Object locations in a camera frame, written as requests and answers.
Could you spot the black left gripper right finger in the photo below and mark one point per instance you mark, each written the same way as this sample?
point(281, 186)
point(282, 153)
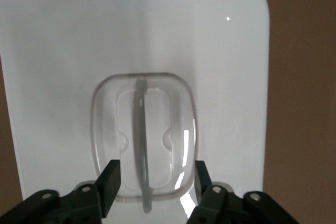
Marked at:
point(207, 197)

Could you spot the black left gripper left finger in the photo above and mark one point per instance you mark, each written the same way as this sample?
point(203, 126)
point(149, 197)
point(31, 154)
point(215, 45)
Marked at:
point(110, 182)

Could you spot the white box lid grey latches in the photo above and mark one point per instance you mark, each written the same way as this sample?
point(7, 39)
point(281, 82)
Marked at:
point(65, 51)

